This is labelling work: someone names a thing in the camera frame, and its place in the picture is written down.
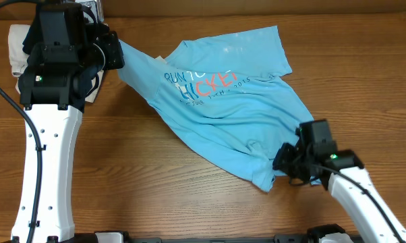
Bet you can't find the light blue printed t-shirt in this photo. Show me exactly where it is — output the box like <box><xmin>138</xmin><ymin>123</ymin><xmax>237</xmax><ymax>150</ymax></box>
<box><xmin>118</xmin><ymin>26</ymin><xmax>312</xmax><ymax>192</ymax></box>

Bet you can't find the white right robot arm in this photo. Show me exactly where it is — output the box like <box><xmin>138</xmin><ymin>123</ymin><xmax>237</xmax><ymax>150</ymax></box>
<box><xmin>273</xmin><ymin>119</ymin><xmax>406</xmax><ymax>243</ymax></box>

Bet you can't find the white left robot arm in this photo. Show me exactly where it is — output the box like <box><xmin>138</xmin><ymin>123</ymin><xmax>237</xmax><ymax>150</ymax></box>
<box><xmin>11</xmin><ymin>1</ymin><xmax>127</xmax><ymax>242</ymax></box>

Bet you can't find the black folded garment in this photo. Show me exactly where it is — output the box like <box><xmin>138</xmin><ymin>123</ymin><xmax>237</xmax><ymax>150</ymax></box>
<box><xmin>22</xmin><ymin>20</ymin><xmax>42</xmax><ymax>66</ymax></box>

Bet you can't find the beige folded garment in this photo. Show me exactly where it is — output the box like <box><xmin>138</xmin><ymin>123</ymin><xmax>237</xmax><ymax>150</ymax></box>
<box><xmin>8</xmin><ymin>24</ymin><xmax>104</xmax><ymax>103</ymax></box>

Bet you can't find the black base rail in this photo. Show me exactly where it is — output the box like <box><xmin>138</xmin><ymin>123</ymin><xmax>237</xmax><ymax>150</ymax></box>
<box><xmin>74</xmin><ymin>223</ymin><xmax>362</xmax><ymax>243</ymax></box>

